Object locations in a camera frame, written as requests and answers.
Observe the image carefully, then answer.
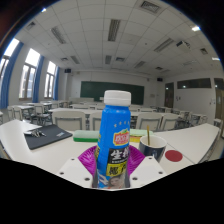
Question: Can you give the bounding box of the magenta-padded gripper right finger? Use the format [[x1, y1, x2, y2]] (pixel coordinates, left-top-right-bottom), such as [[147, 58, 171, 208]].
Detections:
[[128, 145, 167, 189]]

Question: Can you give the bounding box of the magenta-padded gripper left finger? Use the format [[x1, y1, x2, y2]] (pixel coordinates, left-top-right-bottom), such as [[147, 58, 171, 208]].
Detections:
[[56, 145, 99, 190]]

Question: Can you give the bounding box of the blue drink bottle white cap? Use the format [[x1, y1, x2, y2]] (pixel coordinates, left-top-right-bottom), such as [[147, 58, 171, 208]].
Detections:
[[91, 89, 132, 190]]

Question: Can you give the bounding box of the dark blue mug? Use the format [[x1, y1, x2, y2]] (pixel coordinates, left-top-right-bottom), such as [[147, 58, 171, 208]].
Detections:
[[138, 134, 167, 163]]

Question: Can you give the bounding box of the flat round red coaster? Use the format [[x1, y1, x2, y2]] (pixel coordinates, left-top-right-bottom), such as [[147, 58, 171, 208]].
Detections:
[[164, 149, 184, 163]]

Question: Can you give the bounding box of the gold stirring stick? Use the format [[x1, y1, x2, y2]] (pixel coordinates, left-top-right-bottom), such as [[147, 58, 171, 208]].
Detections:
[[146, 125, 151, 146]]

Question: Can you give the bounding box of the black flat pad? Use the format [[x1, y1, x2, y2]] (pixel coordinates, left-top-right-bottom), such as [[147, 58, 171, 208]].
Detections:
[[23, 124, 74, 150]]

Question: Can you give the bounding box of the group of classroom chairs and desks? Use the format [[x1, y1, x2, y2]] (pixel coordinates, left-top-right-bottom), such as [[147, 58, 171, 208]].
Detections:
[[6, 96, 224, 133]]

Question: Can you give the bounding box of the bunch of keys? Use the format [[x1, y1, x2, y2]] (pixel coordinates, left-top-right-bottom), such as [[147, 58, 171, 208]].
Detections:
[[23, 129, 47, 138]]

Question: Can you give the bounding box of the dark door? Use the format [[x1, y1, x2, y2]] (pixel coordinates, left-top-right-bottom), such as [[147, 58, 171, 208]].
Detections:
[[164, 82, 175, 108], [214, 78, 224, 121]]

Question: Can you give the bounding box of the green chalkboard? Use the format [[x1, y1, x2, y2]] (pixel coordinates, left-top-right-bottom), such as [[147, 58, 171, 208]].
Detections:
[[79, 80, 145, 105]]

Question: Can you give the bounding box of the blue curtain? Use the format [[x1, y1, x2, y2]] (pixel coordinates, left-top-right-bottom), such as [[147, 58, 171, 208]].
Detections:
[[32, 54, 45, 103], [53, 66, 60, 101], [0, 41, 24, 109]]

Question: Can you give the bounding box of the tall window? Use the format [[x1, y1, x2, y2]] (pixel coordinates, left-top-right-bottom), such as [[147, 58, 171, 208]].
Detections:
[[0, 38, 20, 84], [44, 60, 57, 99], [19, 48, 41, 100]]

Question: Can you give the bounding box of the ceiling projector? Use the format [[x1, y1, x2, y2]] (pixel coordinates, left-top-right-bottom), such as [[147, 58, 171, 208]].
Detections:
[[175, 40, 192, 51]]

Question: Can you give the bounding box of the group of ceiling lights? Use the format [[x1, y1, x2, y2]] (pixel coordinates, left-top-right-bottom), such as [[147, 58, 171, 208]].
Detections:
[[19, 0, 221, 73]]

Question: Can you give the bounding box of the dark high wall window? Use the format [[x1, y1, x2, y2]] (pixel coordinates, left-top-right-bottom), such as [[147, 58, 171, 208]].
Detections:
[[176, 78, 212, 90]]

